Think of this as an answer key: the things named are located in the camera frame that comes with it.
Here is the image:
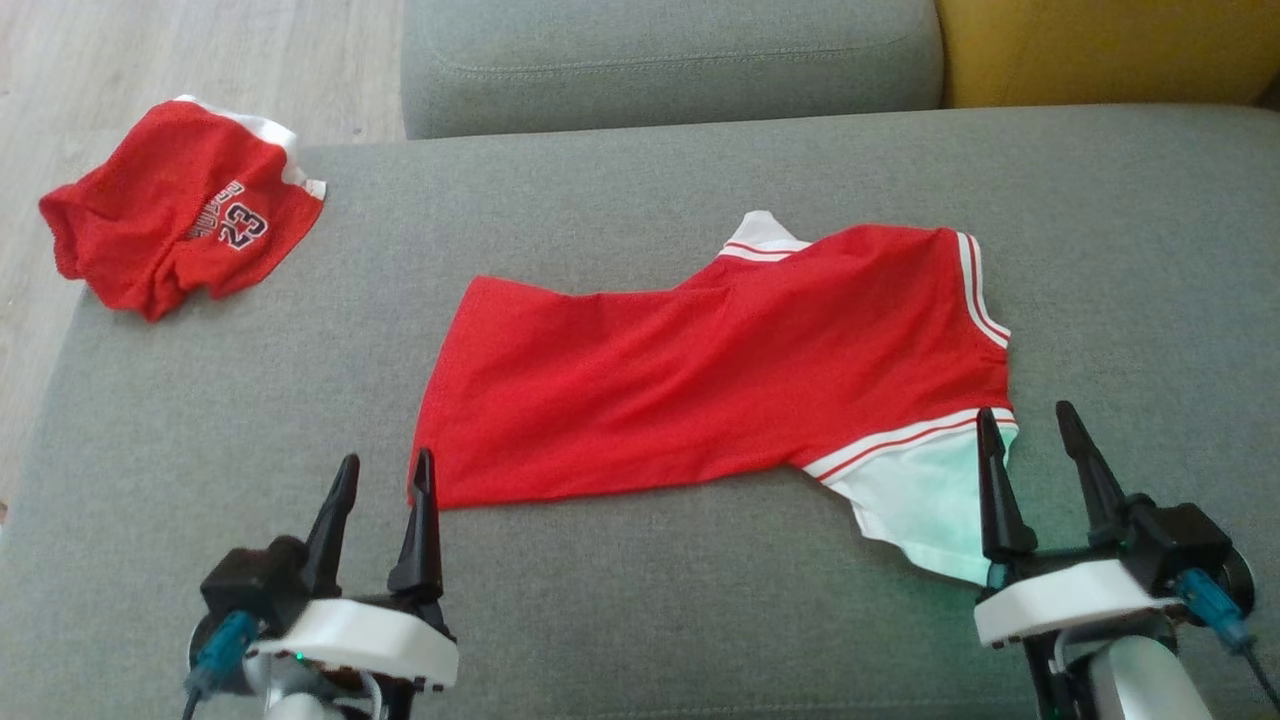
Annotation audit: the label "grey sofa seat cushion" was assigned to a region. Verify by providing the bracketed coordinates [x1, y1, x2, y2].
[400, 0, 946, 141]

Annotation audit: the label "large yellow sofa backrest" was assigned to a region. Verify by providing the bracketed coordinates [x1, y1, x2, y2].
[935, 0, 1280, 110]

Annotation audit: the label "right camera cable teal plug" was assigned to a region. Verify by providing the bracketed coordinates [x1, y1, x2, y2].
[1175, 570, 1280, 707]

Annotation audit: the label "red white-trimmed basketball jersey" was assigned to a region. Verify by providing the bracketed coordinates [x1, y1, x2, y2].
[408, 210, 1021, 587]

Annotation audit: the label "red shorts with number 23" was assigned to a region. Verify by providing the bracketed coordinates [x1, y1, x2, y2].
[39, 95, 328, 323]

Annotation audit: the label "left camera cable teal plug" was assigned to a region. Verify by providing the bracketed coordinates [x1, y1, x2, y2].
[183, 612, 259, 720]

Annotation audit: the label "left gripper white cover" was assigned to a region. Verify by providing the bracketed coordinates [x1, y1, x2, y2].
[245, 448, 461, 720]

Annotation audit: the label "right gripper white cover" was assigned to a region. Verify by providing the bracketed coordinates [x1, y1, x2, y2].
[975, 401, 1183, 720]

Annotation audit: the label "camera cable teal plug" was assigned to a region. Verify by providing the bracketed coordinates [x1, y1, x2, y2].
[183, 612, 259, 720]
[1175, 570, 1280, 707]

